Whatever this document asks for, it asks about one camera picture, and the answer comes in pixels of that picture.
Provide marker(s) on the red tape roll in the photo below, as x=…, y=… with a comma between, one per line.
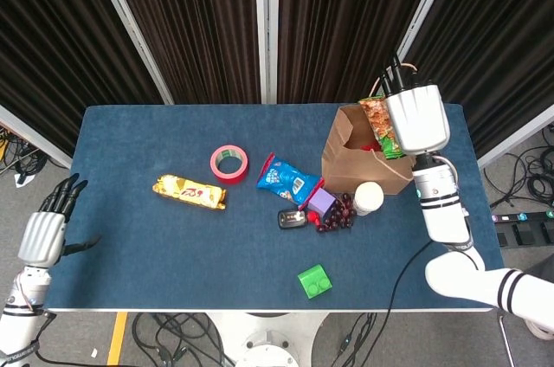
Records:
x=218, y=173

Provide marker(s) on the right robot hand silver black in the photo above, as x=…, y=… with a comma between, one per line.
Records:
x=417, y=120

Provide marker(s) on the person grey trousers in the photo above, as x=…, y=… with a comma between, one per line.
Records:
x=543, y=267

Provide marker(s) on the green toy brick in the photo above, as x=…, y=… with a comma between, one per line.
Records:
x=313, y=282

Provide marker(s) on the yellow floor tape strip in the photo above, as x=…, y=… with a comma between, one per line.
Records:
x=117, y=339

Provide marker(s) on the white sneaker dark sole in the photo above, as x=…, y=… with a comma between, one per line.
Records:
x=541, y=330

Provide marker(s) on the purple foam block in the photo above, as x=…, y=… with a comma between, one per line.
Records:
x=321, y=201

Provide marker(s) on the dark pleated curtain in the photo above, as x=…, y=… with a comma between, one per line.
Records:
x=497, y=16
x=195, y=16
x=65, y=16
x=337, y=16

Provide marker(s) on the gold biscuit packet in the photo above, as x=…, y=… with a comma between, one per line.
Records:
x=190, y=191

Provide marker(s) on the white partition post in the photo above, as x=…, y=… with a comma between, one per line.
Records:
x=266, y=16
x=34, y=139
x=420, y=16
x=125, y=16
x=515, y=139

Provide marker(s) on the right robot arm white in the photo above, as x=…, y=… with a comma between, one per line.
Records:
x=443, y=211

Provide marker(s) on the white paper cup stack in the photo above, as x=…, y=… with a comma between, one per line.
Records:
x=368, y=196

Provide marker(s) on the orange green snack bag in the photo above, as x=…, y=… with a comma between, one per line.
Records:
x=381, y=124

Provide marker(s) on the white table pedestal base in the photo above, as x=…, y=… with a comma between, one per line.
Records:
x=268, y=341

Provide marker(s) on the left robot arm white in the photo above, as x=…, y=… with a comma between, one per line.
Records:
x=19, y=319

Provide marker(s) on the blue snack bag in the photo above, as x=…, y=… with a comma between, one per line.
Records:
x=285, y=178

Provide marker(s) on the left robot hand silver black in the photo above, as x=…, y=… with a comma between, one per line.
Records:
x=43, y=237

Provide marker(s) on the brown paper bag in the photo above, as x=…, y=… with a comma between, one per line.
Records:
x=355, y=172

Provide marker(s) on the dark red grape bunch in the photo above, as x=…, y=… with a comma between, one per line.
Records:
x=339, y=217

